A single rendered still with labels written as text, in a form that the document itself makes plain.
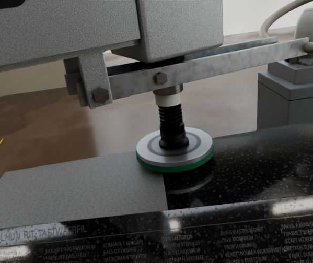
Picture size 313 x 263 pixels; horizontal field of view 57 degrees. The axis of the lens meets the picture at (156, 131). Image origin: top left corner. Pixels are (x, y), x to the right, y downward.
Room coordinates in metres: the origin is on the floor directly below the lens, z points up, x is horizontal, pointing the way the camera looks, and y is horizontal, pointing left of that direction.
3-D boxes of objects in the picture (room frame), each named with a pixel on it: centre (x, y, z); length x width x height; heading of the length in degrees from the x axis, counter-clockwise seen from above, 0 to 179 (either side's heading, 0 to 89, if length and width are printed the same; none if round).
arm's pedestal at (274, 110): (1.55, -0.88, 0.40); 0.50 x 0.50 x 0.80; 2
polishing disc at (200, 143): (0.72, -0.04, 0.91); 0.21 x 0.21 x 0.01
